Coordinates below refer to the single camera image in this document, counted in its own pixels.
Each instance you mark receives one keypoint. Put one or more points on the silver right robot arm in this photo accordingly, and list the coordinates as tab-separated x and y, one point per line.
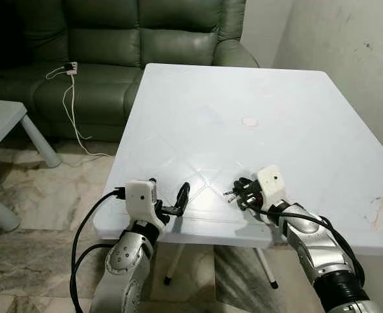
322	254

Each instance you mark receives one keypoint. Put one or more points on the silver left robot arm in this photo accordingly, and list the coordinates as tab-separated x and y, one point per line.
123	267

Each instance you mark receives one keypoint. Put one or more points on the white plastic table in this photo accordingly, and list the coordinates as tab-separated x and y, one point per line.
243	150

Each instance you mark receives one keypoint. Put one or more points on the round white table hole cap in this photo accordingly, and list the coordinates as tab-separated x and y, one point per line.
250	121

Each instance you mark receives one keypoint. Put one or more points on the white power adapter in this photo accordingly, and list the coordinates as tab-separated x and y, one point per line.
72	67

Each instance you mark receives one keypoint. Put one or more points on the green leather sofa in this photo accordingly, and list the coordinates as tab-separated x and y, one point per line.
107	39

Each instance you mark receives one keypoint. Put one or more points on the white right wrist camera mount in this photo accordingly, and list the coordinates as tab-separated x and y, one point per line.
273	184

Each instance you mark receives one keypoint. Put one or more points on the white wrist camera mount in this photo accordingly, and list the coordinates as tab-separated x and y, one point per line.
139	195
273	184

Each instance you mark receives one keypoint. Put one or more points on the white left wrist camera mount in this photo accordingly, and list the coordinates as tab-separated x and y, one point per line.
139	195

